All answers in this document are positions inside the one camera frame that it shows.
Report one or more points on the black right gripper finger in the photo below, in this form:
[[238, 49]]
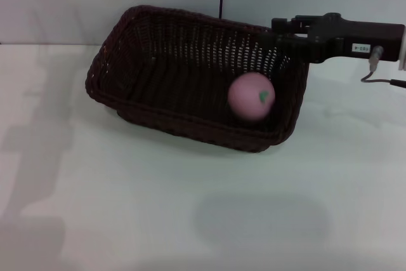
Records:
[[287, 25], [295, 47]]

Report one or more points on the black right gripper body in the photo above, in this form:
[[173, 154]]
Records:
[[355, 37]]

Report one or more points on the pink toy peach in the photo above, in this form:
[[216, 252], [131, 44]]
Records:
[[249, 99]]

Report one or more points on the dark brown woven basket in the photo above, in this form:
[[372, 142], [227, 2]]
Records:
[[177, 93]]

